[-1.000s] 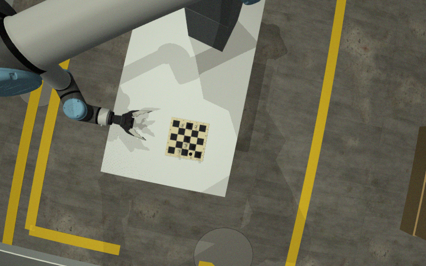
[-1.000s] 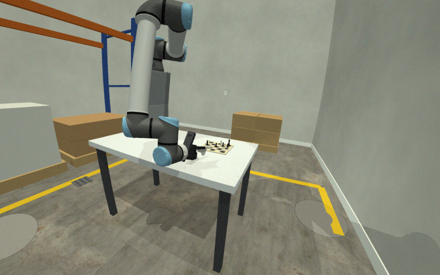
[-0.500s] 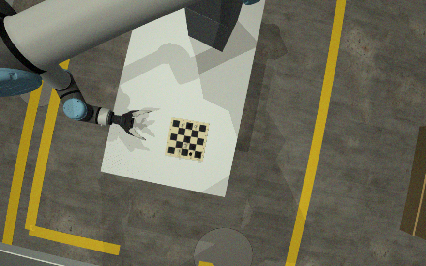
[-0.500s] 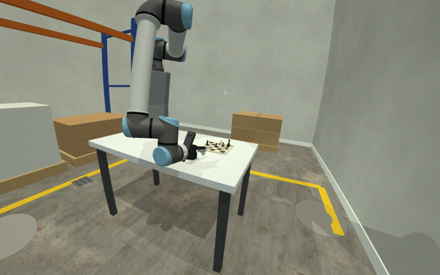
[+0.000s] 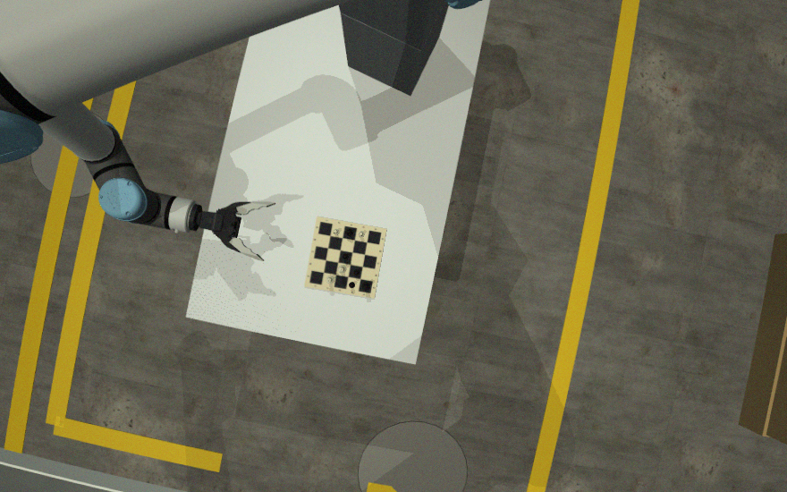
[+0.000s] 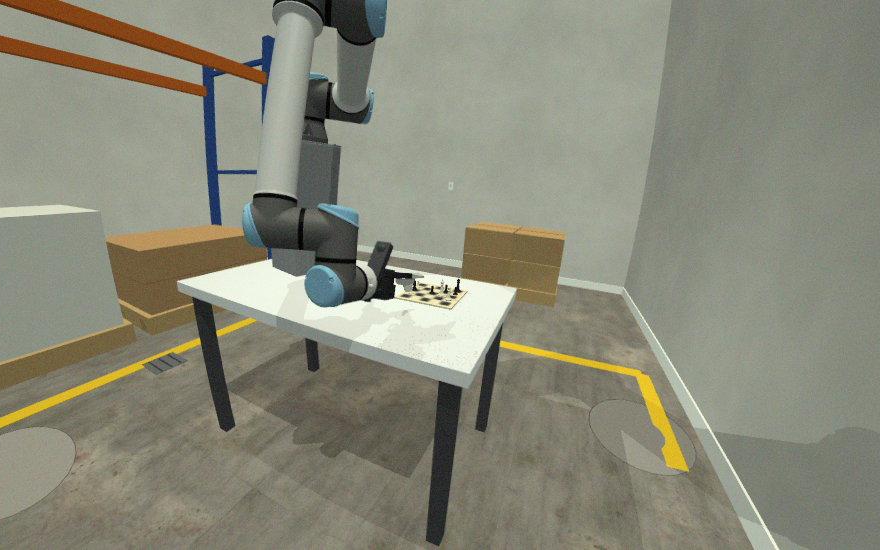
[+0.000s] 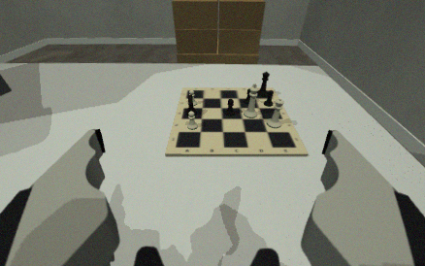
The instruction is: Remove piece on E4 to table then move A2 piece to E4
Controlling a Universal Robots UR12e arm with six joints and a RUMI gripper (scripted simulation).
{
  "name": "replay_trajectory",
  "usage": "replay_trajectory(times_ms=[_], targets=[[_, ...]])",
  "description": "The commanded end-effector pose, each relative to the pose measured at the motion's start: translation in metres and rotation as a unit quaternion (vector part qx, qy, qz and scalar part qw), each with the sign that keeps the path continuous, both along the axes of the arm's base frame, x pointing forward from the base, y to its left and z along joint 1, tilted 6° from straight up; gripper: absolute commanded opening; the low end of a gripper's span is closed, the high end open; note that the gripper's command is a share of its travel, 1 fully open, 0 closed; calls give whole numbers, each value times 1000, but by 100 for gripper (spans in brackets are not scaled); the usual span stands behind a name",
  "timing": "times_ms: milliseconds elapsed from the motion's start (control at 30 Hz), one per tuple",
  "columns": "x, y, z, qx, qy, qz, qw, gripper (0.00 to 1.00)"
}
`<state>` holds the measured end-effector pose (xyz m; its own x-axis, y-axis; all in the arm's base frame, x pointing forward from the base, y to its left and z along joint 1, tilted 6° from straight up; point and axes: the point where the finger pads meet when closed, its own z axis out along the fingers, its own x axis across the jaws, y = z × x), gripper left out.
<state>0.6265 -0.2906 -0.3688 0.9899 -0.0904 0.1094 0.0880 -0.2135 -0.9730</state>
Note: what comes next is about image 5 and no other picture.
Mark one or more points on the black and cream chessboard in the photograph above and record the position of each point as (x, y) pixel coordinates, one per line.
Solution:
(326, 255)

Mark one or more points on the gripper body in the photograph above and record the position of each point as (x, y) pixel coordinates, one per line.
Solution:
(230, 227)

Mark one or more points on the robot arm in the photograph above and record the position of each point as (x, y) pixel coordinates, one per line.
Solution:
(56, 54)

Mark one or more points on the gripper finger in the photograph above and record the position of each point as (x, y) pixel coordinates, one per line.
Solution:
(237, 245)
(245, 207)

